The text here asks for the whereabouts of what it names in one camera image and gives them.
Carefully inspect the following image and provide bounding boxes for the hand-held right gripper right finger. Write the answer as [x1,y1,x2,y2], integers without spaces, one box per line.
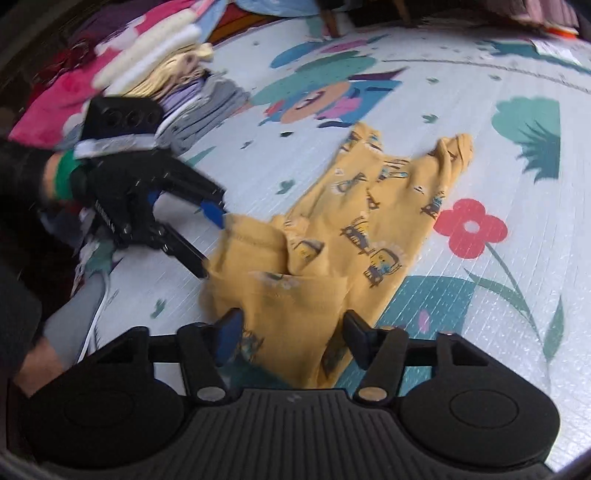
[342,310,490,403]

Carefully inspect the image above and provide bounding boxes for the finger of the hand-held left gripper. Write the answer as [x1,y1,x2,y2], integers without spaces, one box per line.
[151,154,228,230]
[142,220,212,280]

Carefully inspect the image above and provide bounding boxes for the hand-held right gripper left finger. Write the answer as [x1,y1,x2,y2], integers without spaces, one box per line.
[92,308,245,405]

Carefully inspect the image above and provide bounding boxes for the yellow vehicle print pants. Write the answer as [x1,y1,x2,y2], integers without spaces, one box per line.
[198,121,475,389]

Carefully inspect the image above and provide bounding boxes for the person's left forearm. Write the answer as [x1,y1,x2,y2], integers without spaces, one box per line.
[0,138,86,217]

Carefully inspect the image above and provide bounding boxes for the pile of folded clothes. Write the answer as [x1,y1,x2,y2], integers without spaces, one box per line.
[7,0,218,148]

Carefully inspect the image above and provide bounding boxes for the pile of assorted garments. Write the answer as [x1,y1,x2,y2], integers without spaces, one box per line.
[90,9,252,155]

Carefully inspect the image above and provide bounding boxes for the person's leg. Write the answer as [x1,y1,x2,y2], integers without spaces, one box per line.
[9,272,112,398]

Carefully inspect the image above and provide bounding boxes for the cartoon printed play mat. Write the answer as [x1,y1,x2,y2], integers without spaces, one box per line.
[69,14,591,472]

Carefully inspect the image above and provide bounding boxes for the wooden chair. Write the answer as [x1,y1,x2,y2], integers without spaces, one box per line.
[318,0,411,40]

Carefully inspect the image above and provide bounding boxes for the clear plastic bag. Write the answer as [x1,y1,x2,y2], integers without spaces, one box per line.
[529,37,578,63]

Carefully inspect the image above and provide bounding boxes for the brown pink curtain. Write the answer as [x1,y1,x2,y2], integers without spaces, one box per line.
[480,0,583,28]

